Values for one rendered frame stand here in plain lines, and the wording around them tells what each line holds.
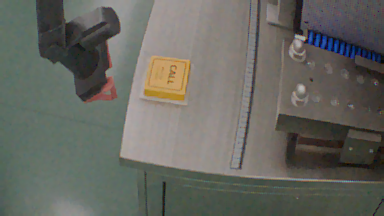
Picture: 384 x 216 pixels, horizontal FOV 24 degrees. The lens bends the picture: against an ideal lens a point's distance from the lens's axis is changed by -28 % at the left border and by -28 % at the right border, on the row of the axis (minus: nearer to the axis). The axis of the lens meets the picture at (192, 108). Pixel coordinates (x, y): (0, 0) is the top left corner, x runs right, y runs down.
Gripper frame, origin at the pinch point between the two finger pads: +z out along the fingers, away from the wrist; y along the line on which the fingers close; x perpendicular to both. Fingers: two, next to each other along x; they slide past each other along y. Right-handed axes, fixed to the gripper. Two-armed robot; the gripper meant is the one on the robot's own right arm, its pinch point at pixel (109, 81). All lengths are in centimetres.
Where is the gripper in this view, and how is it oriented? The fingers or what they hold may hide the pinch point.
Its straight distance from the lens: 188.4
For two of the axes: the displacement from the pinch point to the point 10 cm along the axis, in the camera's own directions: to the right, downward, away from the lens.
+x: -8.7, 3.9, 2.9
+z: 4.3, 3.3, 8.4
